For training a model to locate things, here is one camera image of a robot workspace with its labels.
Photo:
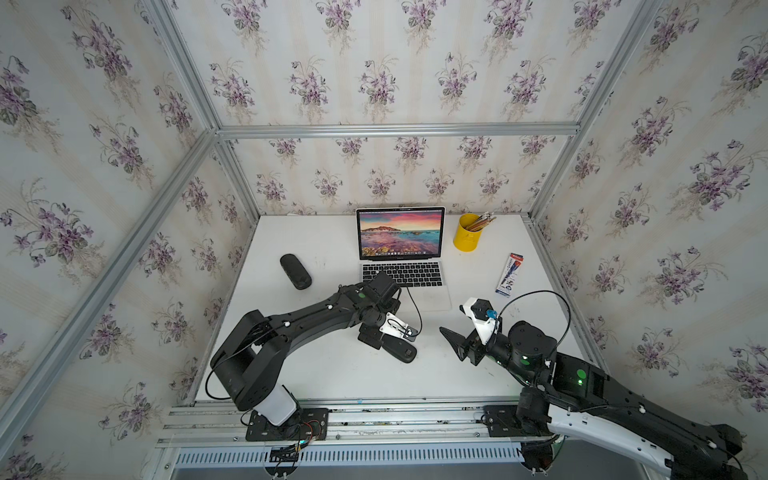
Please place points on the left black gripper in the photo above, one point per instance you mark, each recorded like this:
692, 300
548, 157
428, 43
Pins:
372, 336

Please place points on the black wireless mouse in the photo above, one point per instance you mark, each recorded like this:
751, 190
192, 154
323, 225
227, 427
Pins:
400, 349

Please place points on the red blue pen box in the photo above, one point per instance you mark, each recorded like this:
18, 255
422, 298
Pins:
509, 274

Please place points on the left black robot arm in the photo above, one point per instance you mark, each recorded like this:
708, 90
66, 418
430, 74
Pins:
249, 361

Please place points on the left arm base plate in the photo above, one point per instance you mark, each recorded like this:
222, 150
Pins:
303, 425

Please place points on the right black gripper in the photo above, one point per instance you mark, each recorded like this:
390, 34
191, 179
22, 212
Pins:
461, 346

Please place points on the silver open laptop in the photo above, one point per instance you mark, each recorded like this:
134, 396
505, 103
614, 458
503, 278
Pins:
406, 243

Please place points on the aluminium cage frame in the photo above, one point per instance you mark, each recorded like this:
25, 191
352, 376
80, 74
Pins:
36, 386

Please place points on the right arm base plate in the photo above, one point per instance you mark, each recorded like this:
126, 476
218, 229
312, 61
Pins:
502, 421

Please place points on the yellow pen cup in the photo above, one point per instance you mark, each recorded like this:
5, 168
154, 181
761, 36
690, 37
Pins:
464, 239

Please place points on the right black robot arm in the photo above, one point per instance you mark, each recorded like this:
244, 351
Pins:
565, 395

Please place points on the aluminium mounting rails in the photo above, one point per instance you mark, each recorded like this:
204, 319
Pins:
220, 424

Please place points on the white vent grille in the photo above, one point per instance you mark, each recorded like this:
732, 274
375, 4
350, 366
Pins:
326, 455

